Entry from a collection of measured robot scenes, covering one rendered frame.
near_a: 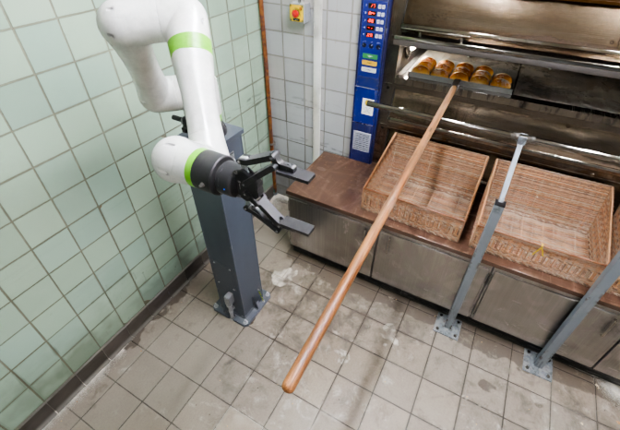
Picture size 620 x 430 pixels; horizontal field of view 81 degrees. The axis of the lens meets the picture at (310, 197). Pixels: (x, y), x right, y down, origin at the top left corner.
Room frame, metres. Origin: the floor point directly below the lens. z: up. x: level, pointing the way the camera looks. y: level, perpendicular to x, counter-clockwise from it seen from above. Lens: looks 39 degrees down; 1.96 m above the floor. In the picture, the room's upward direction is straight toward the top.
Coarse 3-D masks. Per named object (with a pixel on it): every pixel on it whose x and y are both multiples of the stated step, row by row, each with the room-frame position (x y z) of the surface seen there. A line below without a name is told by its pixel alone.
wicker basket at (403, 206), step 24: (408, 144) 1.93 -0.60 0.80; (432, 144) 1.87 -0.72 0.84; (384, 168) 1.87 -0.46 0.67; (432, 168) 1.82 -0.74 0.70; (456, 168) 1.77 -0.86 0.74; (480, 168) 1.72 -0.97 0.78; (384, 192) 1.73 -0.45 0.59; (408, 192) 1.73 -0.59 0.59; (456, 192) 1.71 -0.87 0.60; (408, 216) 1.46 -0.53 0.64; (432, 216) 1.40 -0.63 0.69; (456, 216) 1.52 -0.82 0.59; (456, 240) 1.33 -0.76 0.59
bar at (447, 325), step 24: (456, 120) 1.53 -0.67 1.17; (552, 144) 1.33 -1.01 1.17; (504, 192) 1.23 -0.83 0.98; (480, 240) 1.19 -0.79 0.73; (600, 288) 0.95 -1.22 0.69; (456, 312) 1.18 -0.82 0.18; (576, 312) 0.96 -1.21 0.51; (456, 336) 1.13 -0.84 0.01; (528, 360) 0.99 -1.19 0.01; (552, 360) 0.99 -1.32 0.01
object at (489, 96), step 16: (400, 80) 2.03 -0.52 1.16; (416, 80) 1.99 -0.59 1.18; (432, 80) 1.99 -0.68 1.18; (464, 96) 1.86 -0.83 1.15; (480, 96) 1.82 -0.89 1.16; (496, 96) 1.78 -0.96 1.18; (512, 96) 1.78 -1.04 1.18; (544, 112) 1.67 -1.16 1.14; (560, 112) 1.64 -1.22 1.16; (576, 112) 1.61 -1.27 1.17; (592, 112) 1.60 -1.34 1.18
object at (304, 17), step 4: (292, 4) 2.29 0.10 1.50; (296, 4) 2.27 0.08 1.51; (300, 4) 2.26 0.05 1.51; (304, 4) 2.26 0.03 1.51; (308, 4) 2.29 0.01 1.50; (292, 8) 2.28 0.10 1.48; (296, 8) 2.27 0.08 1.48; (304, 8) 2.26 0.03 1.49; (308, 8) 2.29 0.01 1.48; (300, 12) 2.26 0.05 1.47; (304, 12) 2.26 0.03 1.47; (308, 12) 2.29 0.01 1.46; (300, 16) 2.26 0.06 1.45; (304, 16) 2.26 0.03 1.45; (308, 16) 2.29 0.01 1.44; (292, 20) 2.28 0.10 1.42; (296, 20) 2.27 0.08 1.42; (300, 20) 2.26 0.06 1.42; (304, 20) 2.26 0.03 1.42; (308, 20) 2.29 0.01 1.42
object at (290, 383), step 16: (448, 96) 1.71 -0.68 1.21; (432, 128) 1.40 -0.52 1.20; (416, 160) 1.17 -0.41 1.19; (400, 176) 1.06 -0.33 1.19; (400, 192) 0.99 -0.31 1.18; (384, 208) 0.89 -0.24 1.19; (368, 240) 0.75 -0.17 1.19; (352, 272) 0.64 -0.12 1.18; (336, 288) 0.59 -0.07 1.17; (336, 304) 0.54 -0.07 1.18; (320, 320) 0.49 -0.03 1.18; (320, 336) 0.45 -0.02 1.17; (304, 352) 0.41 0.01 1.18; (304, 368) 0.38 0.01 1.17; (288, 384) 0.35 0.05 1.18
